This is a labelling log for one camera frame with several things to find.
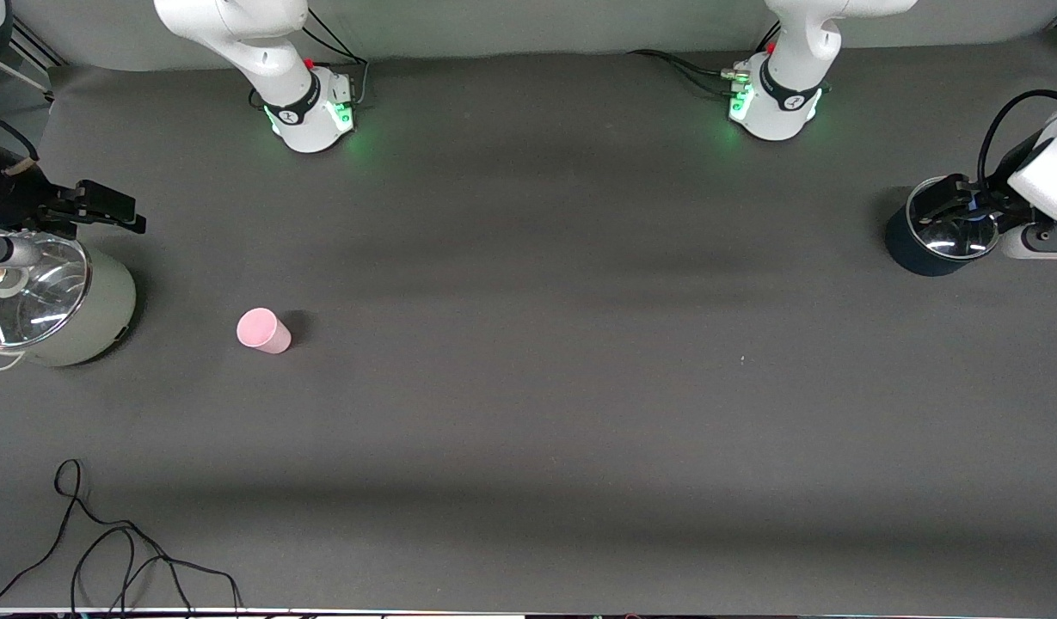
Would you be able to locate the pink plastic cup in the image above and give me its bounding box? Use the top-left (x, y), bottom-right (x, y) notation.
top-left (237, 308), bottom-right (293, 355)

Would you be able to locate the glass lid blue knob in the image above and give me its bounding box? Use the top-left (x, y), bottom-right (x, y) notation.
top-left (906, 176), bottom-right (1002, 261)

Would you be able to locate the dark blue saucepan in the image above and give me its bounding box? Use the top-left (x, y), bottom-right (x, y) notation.
top-left (885, 176), bottom-right (1002, 278)

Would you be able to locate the glass lid beige knob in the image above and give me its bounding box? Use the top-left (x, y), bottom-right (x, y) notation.
top-left (0, 236), bottom-right (93, 350)

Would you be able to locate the pale green cooking pot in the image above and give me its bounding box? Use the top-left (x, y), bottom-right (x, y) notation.
top-left (0, 234), bottom-right (138, 372)

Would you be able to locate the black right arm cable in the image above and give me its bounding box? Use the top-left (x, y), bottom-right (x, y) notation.
top-left (0, 107), bottom-right (40, 166)

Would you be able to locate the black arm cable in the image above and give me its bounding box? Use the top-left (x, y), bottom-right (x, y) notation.
top-left (0, 107), bottom-right (40, 166)
top-left (978, 89), bottom-right (1057, 186)

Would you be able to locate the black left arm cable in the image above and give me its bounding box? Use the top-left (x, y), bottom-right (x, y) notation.
top-left (978, 89), bottom-right (1057, 186)

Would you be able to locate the aluminium frame rail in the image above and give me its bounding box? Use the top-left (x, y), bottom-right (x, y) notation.
top-left (3, 15), bottom-right (66, 97)

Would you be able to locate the thin black loose cable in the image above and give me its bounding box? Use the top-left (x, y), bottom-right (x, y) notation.
top-left (0, 458), bottom-right (243, 616)

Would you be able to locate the black left base cable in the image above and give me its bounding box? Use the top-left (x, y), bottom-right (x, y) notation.
top-left (666, 56), bottom-right (744, 97)
top-left (629, 49), bottom-right (744, 83)

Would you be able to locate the black base cable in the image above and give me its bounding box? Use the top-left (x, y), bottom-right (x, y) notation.
top-left (629, 49), bottom-right (744, 83)
top-left (300, 26), bottom-right (370, 108)
top-left (666, 56), bottom-right (744, 97)
top-left (306, 9), bottom-right (364, 63)

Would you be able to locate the black right base cable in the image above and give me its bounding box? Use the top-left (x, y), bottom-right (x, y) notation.
top-left (306, 9), bottom-right (364, 63)
top-left (300, 26), bottom-right (370, 108)

